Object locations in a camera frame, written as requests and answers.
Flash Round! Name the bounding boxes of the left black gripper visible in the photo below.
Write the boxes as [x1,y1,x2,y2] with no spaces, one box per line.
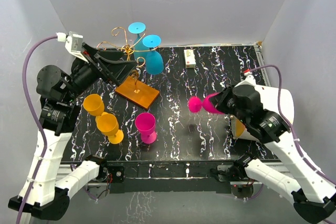
[65,42,138,102]

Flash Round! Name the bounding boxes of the pink wine glass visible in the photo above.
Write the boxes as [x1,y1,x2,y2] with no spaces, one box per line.
[188,93,223,114]
[135,112,157,144]

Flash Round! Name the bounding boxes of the blue wine glass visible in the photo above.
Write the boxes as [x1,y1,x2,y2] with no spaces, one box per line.
[128,22,149,60]
[142,35,164,75]

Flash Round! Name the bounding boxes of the blue wine glass front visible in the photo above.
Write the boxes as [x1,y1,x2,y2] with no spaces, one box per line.
[142,35,164,75]

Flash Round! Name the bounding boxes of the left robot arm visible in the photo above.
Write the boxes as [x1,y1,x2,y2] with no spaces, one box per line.
[8,44,138,221]

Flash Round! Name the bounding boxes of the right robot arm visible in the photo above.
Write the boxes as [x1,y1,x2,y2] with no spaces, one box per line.
[209,84,335,223]

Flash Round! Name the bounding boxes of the orange wine glass rear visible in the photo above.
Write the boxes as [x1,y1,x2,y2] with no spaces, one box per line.
[82,94,106,121]

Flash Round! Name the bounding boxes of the orange wine glass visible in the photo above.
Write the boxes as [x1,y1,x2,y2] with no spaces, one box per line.
[82,94,106,121]
[97,113,124,144]

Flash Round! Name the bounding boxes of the orange wine glass front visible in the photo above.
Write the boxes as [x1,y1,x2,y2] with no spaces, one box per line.
[97,113,124,144]

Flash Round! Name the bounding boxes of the white bucket orange lid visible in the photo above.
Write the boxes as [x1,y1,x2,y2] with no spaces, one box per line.
[229,83,295,142]

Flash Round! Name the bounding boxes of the small white box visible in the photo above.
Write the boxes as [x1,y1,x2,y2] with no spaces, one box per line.
[184,49,196,68]

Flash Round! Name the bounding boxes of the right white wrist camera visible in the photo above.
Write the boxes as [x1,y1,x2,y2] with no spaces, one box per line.
[243,69,256,86]

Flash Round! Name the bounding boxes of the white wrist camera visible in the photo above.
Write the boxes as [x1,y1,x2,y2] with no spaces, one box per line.
[56,31,89,63]
[243,69,256,86]

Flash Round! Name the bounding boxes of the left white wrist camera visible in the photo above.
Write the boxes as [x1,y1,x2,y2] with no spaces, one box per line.
[56,31,89,63]

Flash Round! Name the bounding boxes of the black front mounting rail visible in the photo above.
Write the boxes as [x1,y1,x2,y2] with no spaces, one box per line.
[89,161,256,194]

